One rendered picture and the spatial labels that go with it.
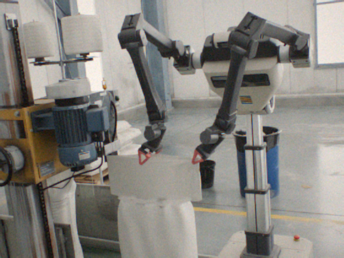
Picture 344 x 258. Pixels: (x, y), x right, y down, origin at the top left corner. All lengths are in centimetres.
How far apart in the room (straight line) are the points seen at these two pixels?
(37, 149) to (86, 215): 104
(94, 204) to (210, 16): 811
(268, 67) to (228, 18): 815
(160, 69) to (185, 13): 153
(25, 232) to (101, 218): 83
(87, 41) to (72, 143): 42
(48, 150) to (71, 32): 50
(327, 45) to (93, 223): 775
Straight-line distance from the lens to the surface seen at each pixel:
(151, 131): 180
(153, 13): 1066
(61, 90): 163
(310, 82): 976
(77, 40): 175
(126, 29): 174
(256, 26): 154
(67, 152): 168
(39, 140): 177
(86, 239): 267
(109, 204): 258
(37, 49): 193
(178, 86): 1071
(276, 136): 403
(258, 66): 203
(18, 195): 187
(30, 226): 188
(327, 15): 966
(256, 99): 218
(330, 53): 965
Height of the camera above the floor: 151
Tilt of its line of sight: 11 degrees down
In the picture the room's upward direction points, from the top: 5 degrees counter-clockwise
